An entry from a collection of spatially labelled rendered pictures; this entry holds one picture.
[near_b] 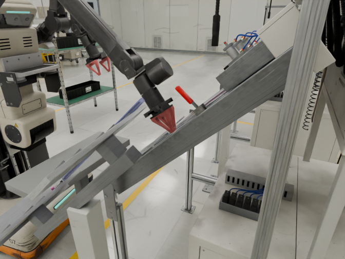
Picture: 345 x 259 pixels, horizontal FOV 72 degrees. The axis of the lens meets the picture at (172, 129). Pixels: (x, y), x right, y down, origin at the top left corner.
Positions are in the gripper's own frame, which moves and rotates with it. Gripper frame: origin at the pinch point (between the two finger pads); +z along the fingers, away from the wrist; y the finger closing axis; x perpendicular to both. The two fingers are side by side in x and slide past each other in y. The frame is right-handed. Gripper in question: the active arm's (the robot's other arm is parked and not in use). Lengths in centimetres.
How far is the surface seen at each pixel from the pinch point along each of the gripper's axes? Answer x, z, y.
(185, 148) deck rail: -7.4, 5.0, -10.4
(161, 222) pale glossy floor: 77, 58, 42
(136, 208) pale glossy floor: 96, 45, 46
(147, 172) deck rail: 9.9, 7.1, -10.2
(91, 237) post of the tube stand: 16.4, 10.6, -33.1
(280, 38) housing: -39.8, -7.1, -8.7
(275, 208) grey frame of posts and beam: -22.9, 26.2, -14.4
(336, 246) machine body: -25, 57, 5
